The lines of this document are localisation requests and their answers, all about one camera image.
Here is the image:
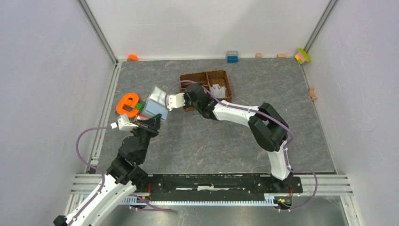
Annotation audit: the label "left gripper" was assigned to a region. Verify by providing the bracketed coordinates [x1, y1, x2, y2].
[130, 113, 162, 162]

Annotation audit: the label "grey card holder wallet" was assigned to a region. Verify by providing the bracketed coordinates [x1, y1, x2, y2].
[144, 86, 168, 121]

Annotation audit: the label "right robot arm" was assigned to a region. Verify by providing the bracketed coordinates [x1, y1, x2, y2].
[184, 83, 294, 192]

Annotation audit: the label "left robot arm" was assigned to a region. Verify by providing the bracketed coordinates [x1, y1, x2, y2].
[53, 113, 162, 226]

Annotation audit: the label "white cards in basket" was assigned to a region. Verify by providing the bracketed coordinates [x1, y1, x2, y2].
[210, 84, 226, 99]

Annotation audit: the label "green toy block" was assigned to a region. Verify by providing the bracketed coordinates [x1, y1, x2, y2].
[135, 103, 144, 111]

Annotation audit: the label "brown wicker divided basket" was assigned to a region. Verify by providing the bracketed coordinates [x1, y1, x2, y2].
[180, 70, 232, 109]

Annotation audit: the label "orange plastic tape dispenser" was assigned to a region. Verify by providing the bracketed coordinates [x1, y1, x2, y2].
[116, 93, 140, 118]

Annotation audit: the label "blue grey toy brick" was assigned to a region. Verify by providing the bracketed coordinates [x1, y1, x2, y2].
[226, 50, 239, 63]

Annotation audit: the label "orange round cap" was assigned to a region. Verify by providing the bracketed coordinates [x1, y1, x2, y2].
[127, 54, 138, 61]

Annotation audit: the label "multicolour toy brick stack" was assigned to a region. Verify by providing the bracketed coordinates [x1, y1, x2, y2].
[294, 48, 311, 65]

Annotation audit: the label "wooden arch block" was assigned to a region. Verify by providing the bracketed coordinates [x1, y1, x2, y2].
[309, 87, 317, 101]

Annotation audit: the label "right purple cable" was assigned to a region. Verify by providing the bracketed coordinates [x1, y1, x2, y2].
[164, 80, 319, 213]

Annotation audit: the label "purple cable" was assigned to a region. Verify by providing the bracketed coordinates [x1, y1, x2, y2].
[164, 80, 319, 213]
[67, 124, 173, 226]

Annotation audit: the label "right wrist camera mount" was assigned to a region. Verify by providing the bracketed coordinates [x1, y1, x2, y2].
[165, 93, 185, 111]

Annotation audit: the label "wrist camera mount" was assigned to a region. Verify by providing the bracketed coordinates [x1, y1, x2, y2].
[110, 114, 139, 131]
[165, 93, 185, 111]

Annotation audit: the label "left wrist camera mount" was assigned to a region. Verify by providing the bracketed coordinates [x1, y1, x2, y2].
[110, 114, 139, 131]

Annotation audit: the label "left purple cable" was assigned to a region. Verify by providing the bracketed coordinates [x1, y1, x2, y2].
[67, 124, 173, 226]

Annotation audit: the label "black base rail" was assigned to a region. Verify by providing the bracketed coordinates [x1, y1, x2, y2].
[117, 173, 303, 202]

